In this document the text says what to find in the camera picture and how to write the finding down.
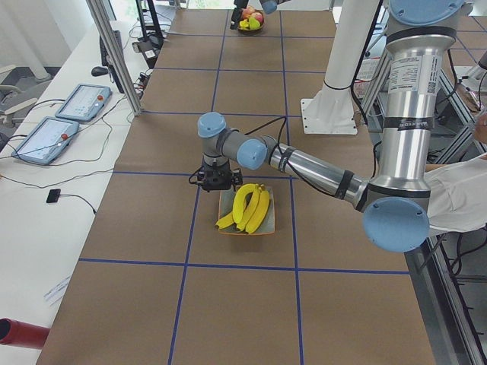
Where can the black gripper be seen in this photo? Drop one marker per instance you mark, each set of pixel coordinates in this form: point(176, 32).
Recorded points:
point(238, 4)
point(217, 179)

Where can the yellow banana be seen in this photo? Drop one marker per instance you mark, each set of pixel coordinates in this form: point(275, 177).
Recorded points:
point(240, 198)
point(249, 210)
point(260, 213)
point(225, 221)

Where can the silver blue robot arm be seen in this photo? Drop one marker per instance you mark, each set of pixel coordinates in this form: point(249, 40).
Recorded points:
point(268, 7)
point(394, 202)

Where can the brown woven fruit basket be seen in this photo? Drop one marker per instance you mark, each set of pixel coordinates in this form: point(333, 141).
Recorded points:
point(251, 32)

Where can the yellow starfruit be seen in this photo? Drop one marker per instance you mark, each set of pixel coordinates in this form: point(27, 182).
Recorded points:
point(250, 24)

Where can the red apple left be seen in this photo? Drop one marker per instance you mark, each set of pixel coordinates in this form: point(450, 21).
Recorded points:
point(247, 12)

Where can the red apple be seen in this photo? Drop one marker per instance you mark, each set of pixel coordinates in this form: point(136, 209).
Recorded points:
point(247, 12)
point(258, 16)

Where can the red apple front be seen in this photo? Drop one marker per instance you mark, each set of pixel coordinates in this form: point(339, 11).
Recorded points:
point(258, 16)

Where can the brown paper table cover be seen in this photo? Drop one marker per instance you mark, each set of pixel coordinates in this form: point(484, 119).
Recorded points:
point(156, 283)

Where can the black computer mouse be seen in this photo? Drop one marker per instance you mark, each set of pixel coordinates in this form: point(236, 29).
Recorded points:
point(99, 71)

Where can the far blue teach pendant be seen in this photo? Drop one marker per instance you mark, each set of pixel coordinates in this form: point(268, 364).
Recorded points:
point(84, 102)

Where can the blue teach pendant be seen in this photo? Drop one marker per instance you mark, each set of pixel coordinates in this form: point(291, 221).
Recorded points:
point(46, 141)
point(84, 102)

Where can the small black box device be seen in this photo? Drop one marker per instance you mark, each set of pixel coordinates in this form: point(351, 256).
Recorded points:
point(53, 196)

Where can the near blue teach pendant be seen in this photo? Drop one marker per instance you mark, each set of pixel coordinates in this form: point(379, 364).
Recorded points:
point(46, 141)

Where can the person in white shirt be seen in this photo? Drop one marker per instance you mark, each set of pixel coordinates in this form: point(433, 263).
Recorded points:
point(458, 196)

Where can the red cylinder bottle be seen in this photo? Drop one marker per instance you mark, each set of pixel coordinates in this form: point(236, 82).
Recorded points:
point(22, 334)

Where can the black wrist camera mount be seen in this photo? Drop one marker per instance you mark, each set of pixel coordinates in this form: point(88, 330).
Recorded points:
point(198, 177)

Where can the aluminium frame post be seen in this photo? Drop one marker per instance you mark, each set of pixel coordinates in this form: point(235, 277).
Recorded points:
point(115, 55)

